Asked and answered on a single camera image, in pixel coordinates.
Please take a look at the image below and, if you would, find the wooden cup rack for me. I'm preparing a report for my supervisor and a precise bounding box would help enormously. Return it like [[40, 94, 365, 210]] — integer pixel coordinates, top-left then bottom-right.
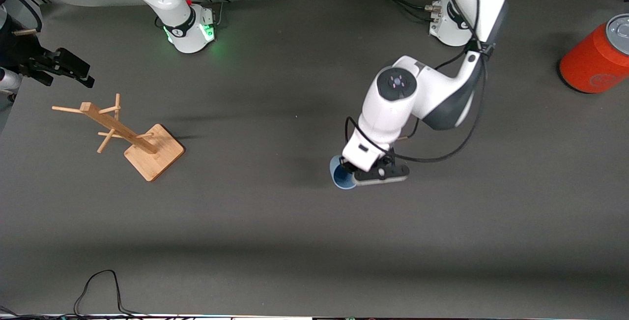
[[52, 94, 185, 182]]

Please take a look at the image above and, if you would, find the looping black cable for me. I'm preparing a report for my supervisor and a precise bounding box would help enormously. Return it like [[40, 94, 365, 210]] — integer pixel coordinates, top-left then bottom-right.
[[74, 270, 153, 319]]

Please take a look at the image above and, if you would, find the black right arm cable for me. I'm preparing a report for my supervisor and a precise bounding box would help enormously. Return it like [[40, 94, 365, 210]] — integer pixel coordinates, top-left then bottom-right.
[[0, 0, 44, 35]]

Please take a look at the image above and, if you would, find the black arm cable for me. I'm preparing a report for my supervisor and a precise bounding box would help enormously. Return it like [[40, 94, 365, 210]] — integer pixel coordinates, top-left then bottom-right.
[[344, 0, 498, 163], [0, 0, 44, 35]]

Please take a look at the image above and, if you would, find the grey base mounting plate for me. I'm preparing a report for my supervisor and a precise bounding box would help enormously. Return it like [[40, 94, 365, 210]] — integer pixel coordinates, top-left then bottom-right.
[[197, 2, 228, 29]]

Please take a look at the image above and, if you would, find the dark grey table cloth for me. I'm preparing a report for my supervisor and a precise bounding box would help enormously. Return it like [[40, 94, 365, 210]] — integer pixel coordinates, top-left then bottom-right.
[[0, 0, 629, 318]]

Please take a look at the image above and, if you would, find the light blue cup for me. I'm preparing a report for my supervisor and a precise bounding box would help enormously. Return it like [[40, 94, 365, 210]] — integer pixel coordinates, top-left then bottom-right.
[[329, 155, 359, 190]]

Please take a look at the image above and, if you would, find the orange can with grey lid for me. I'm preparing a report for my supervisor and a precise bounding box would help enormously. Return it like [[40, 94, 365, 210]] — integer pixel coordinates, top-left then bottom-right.
[[559, 14, 629, 94]]

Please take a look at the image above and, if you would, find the black cable bundle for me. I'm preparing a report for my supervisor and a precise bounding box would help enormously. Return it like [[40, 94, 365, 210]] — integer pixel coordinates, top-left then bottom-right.
[[0, 305, 74, 320]]

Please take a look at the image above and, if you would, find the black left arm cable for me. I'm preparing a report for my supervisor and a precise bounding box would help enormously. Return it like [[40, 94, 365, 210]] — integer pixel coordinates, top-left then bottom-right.
[[344, 0, 498, 163]]

